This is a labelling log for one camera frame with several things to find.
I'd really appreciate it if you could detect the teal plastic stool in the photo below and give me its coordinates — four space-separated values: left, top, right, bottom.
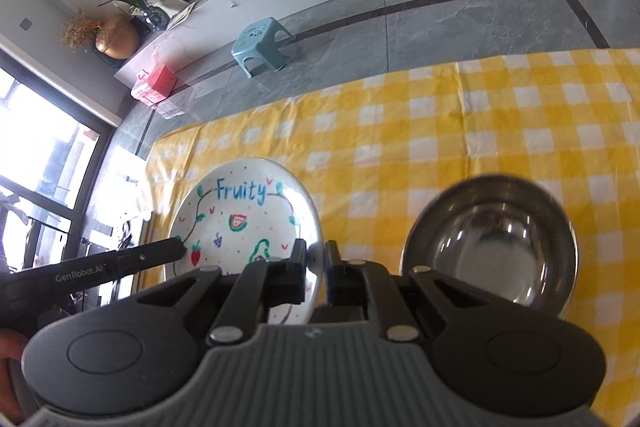
231 17 297 79

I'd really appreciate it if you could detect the gold vase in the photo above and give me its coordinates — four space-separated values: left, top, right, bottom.
95 14 141 60

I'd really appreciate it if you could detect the person's left hand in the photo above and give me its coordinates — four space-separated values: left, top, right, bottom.
0 328 28 426

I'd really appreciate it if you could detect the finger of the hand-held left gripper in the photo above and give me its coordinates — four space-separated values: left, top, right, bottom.
116 237 190 280

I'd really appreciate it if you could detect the dried flower bunch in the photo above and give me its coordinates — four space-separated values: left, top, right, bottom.
60 9 106 50

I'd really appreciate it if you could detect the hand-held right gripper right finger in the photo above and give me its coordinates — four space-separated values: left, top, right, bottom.
324 241 507 344

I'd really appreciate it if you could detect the black window frame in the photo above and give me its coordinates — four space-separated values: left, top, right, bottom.
0 49 123 308

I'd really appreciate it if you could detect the yellow checkered tablecloth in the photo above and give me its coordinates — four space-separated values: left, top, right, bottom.
145 48 640 427

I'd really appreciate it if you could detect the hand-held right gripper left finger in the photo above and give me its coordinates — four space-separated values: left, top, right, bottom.
137 238 307 348

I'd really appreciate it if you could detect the white fruit-print plate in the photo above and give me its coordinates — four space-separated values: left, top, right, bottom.
164 158 311 327

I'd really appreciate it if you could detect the pink box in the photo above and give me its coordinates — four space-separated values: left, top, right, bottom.
131 63 180 106

